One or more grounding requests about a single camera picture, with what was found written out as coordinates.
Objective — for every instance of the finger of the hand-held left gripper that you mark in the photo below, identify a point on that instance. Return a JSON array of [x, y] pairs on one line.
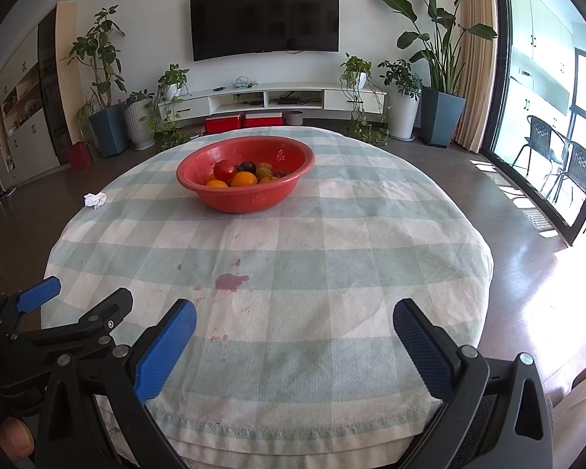
[[107, 310], [39, 293]]

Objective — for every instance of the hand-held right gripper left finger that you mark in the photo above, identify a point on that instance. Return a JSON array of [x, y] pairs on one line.
[[163, 351]]

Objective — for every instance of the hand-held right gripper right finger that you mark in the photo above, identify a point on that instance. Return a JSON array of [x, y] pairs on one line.
[[422, 347]]

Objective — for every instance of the orange mandarin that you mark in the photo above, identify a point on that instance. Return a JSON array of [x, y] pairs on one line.
[[217, 183], [244, 179], [267, 180]]

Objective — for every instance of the red plastic basin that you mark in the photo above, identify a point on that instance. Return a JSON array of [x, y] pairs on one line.
[[254, 200]]

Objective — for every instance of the red tomato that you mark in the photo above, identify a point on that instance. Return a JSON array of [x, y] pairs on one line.
[[223, 170]]

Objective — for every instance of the dark purple plum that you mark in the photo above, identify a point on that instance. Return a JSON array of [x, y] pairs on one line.
[[246, 165]]

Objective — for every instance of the small brown pear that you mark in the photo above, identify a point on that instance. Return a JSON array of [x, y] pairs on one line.
[[263, 171]]

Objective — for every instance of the person's left hand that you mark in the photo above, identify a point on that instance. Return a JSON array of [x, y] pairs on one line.
[[14, 437]]

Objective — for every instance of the crumpled white tissue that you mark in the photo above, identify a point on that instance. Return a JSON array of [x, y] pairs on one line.
[[94, 200]]

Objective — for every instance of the green checked tablecloth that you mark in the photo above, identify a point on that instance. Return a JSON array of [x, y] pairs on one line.
[[322, 264]]

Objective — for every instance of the small red container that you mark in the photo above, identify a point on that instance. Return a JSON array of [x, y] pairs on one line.
[[80, 156]]

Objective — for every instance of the beige cushion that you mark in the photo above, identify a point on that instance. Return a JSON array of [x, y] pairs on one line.
[[581, 415]]

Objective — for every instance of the leafy tree blue-grey pot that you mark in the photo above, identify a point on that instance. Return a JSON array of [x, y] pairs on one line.
[[108, 132]]

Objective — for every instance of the plant in white ribbed pot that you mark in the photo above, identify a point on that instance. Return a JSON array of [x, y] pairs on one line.
[[139, 127]]

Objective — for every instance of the red storage box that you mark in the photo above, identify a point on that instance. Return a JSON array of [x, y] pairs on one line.
[[264, 120], [223, 123]]

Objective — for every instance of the white television cabinet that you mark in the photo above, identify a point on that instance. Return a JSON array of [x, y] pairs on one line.
[[195, 105]]

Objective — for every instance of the bird-of-paradise plant blue-grey pot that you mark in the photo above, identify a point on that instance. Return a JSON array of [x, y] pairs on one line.
[[442, 117]]

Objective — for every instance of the trailing pothos white pot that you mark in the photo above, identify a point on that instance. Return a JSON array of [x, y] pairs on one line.
[[173, 89], [361, 79]]

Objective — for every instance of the bushy plant tall white pot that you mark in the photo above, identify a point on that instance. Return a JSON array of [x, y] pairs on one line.
[[404, 115]]

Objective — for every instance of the black balcony chair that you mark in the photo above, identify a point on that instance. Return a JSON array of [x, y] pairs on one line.
[[539, 134], [581, 161]]

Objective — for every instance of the empty grey flower pot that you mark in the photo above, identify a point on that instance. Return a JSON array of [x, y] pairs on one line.
[[294, 119]]

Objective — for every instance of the black sliding glass door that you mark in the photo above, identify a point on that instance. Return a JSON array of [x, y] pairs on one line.
[[495, 83]]

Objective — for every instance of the black set-top box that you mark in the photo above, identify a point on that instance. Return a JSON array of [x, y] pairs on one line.
[[288, 100]]

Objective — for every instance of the beige curtain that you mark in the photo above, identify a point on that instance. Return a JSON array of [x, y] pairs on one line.
[[476, 58]]

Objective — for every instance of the wooden wall cabinet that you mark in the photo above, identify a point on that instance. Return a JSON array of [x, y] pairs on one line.
[[29, 141]]

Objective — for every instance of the black wall television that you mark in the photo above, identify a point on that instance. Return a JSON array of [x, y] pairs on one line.
[[263, 19]]

